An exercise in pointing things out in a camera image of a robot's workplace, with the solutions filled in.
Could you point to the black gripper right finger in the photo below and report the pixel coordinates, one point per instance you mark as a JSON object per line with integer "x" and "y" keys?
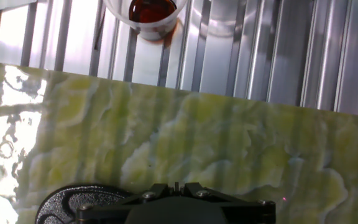
{"x": 250, "y": 213}

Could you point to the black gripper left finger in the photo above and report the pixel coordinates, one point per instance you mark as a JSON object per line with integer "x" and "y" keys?
{"x": 104, "y": 213}

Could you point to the clear plastic cup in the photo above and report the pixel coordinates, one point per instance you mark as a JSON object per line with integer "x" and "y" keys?
{"x": 154, "y": 31}

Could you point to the dark brown liquid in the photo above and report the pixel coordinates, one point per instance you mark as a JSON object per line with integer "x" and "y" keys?
{"x": 151, "y": 11}

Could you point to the black cast C-clamp frame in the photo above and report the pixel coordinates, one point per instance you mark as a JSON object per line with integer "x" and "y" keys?
{"x": 61, "y": 202}

